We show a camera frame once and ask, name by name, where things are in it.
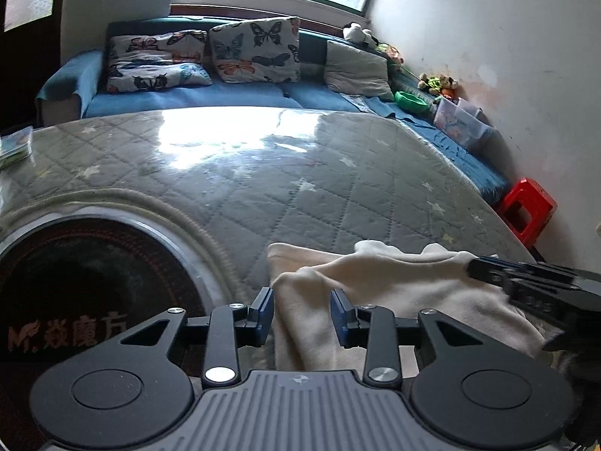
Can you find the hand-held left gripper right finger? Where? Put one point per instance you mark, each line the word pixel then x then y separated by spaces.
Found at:
pixel 342 314

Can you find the round black inset cooktop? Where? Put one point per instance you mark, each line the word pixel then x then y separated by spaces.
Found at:
pixel 94 268

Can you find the small plush toy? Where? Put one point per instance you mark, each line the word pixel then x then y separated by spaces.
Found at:
pixel 389 52

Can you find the green bowl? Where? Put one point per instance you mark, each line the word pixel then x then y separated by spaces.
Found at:
pixel 411 99

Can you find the grey cushion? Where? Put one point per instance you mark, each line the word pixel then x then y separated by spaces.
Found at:
pixel 357 70

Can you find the red plastic stool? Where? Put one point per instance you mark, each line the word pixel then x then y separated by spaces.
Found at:
pixel 526 192

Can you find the panda plush toy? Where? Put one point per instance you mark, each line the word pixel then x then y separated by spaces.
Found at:
pixel 357 33

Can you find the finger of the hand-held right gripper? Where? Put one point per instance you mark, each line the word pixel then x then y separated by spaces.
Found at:
pixel 488 270

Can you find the cream sweatshirt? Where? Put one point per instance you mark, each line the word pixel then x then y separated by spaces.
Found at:
pixel 399 282

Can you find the brown plush toys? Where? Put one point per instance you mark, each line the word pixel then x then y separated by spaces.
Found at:
pixel 436 83

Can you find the clear plastic storage box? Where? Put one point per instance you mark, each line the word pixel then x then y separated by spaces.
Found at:
pixel 455 124

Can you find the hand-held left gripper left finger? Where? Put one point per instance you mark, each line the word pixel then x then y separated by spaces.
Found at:
pixel 262 312

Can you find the dark wooden door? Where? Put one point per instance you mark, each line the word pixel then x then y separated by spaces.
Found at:
pixel 28 80

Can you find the blue sofa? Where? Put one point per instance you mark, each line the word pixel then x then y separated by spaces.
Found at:
pixel 188 98

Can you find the large butterfly print pillow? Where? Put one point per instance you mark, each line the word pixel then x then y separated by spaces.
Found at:
pixel 253 51

